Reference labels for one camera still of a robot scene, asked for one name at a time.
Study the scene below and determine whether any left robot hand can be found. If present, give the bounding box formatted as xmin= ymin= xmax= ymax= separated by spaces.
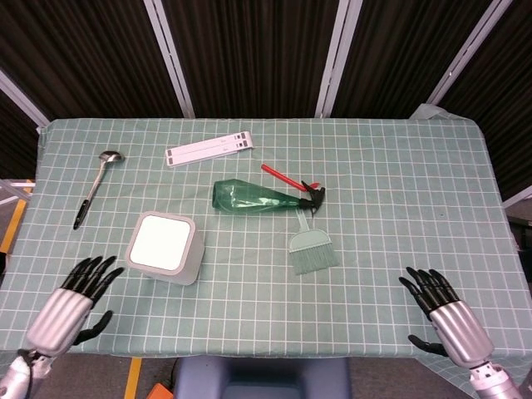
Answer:
xmin=24 ymin=255 xmax=126 ymax=358

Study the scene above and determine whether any white flat strip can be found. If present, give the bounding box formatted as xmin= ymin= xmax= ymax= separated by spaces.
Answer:
xmin=165 ymin=131 xmax=255 ymax=168

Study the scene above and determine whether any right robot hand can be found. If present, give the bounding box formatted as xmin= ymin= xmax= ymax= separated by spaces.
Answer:
xmin=398 ymin=266 xmax=495 ymax=369

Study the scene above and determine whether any orange box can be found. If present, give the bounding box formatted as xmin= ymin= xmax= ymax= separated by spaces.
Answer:
xmin=145 ymin=382 xmax=178 ymax=399

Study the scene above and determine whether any green hand brush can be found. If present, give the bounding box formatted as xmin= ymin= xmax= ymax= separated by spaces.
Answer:
xmin=288 ymin=207 xmax=338 ymax=276

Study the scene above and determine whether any green checked tablecloth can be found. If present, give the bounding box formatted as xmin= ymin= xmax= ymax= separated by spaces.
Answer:
xmin=0 ymin=118 xmax=532 ymax=386

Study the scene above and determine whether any white frame post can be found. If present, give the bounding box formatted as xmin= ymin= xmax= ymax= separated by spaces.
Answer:
xmin=426 ymin=0 xmax=507 ymax=106
xmin=142 ymin=0 xmax=196 ymax=120
xmin=314 ymin=0 xmax=354 ymax=119
xmin=0 ymin=68 xmax=52 ymax=128

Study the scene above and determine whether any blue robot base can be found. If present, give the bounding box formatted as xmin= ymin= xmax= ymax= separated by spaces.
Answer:
xmin=173 ymin=356 xmax=353 ymax=399

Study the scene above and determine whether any steel ladle black handle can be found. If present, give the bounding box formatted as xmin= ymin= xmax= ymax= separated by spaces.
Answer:
xmin=73 ymin=150 xmax=126 ymax=231

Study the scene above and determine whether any red plastic stick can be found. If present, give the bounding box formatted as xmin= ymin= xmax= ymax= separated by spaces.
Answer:
xmin=260 ymin=164 xmax=321 ymax=192

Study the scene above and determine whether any green transparent spray bottle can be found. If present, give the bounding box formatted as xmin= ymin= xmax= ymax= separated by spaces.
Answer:
xmin=212 ymin=178 xmax=327 ymax=217

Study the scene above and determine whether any white square box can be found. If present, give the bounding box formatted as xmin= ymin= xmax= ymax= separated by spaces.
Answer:
xmin=125 ymin=210 xmax=207 ymax=287

